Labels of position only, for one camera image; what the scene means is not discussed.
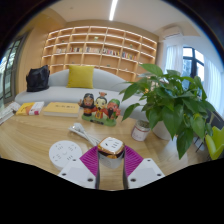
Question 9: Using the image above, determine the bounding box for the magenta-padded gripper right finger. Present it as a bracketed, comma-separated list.
[122, 145, 166, 190]

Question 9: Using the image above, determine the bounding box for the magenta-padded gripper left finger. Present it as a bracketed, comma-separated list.
[57, 145, 101, 190]

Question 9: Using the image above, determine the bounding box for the white charger with gold band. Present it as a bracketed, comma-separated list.
[97, 136, 126, 169]

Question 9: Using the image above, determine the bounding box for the round white power strip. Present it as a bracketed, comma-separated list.
[48, 140, 83, 170]

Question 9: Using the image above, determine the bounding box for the small white cup red print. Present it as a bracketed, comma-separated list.
[130, 119, 152, 142]

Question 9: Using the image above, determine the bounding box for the three-figure colourful figurine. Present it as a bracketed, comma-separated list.
[78, 92, 122, 127]

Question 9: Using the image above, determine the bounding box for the flat yellow book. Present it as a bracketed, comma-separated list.
[42, 101, 81, 118]

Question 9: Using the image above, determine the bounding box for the green potted plant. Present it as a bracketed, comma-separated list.
[119, 63, 217, 160]

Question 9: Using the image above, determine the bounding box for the light grey sofa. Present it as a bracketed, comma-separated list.
[14, 68, 158, 121]

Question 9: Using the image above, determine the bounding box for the yellow and white book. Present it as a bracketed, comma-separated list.
[15, 101, 45, 117]

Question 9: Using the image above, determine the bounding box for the green chair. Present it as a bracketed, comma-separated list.
[204, 125, 224, 161]

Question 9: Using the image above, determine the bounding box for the yellow cushion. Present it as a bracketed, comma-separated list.
[66, 64, 96, 90]

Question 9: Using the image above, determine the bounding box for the white and red magazine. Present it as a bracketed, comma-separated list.
[0, 101, 22, 125]

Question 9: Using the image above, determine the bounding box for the black bag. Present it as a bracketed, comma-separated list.
[25, 64, 51, 93]

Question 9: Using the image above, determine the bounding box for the white sheer curtain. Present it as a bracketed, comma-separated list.
[163, 44, 184, 75]
[203, 58, 224, 118]

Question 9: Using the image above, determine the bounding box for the wooden shelf unit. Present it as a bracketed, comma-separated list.
[40, 25, 158, 83]

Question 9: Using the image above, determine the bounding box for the dark-framed window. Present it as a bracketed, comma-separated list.
[181, 46, 205, 84]

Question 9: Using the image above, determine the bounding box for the white air conditioner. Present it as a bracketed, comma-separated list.
[162, 25, 184, 40]

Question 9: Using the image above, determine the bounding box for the long ceiling light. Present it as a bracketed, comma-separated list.
[108, 0, 119, 22]

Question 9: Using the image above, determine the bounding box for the white power cable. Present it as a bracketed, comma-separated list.
[68, 122, 101, 148]

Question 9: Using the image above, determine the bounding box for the glass door with dark frame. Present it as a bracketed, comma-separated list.
[0, 33, 28, 108]

